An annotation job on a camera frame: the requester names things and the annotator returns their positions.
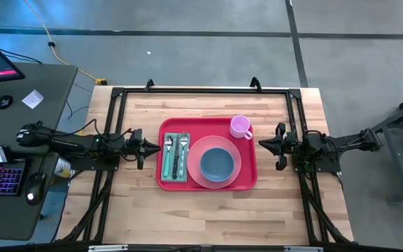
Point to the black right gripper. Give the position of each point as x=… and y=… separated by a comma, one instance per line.
x=287, y=145

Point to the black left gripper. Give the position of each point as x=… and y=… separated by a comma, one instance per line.
x=139, y=148

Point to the pink plastic mug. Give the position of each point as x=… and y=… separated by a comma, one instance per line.
x=240, y=126

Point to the green cloth napkin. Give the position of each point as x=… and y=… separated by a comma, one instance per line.
x=184, y=180

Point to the pink plastic plate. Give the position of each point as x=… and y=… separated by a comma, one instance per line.
x=194, y=168

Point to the blue plastic bowl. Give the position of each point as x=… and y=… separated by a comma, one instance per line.
x=217, y=164

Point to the red plastic tray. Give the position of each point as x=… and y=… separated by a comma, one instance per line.
x=208, y=126

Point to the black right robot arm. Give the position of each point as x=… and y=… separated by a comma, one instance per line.
x=345, y=141

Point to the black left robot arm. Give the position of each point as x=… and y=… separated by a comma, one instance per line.
x=68, y=143

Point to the black table clamp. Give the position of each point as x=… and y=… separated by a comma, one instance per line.
x=256, y=84
x=149, y=84

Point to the white yellow can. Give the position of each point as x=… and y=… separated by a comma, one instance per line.
x=62, y=168

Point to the black computer mouse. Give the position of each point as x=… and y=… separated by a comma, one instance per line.
x=35, y=187

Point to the grey metal stand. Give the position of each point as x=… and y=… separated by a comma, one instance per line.
x=397, y=140

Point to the white paper note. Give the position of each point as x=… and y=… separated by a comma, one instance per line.
x=33, y=98

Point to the dark grey desk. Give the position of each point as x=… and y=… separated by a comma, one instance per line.
x=12, y=115

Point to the black round puck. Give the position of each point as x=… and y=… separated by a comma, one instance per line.
x=4, y=101

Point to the black aluminium table frame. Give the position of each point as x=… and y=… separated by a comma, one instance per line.
x=222, y=90

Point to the silver metal bracket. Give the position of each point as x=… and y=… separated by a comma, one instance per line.
x=107, y=248
x=303, y=249

